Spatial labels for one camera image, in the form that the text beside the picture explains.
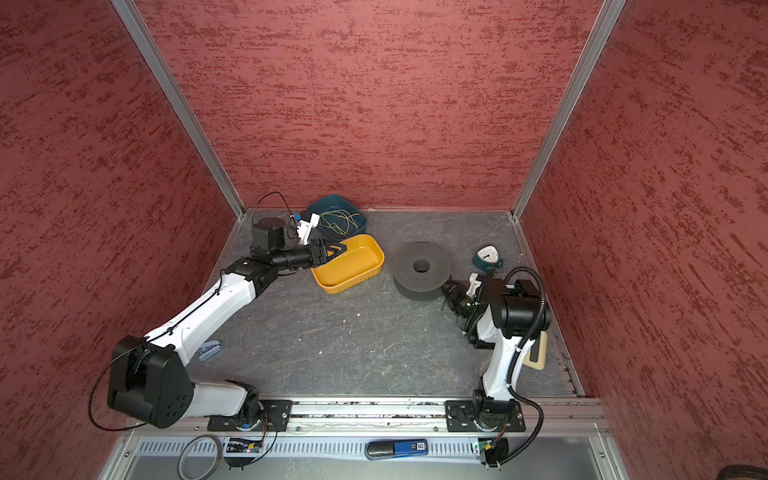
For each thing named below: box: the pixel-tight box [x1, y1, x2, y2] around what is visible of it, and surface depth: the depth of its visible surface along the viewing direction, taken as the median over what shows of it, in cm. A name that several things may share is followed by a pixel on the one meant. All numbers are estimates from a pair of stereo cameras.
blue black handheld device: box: [364, 439, 429, 461], surface depth 68 cm
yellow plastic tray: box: [311, 234, 385, 295], surface depth 100 cm
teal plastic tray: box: [308, 194, 367, 241], surface depth 116 cm
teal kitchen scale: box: [472, 245, 504, 274], surface depth 105 cm
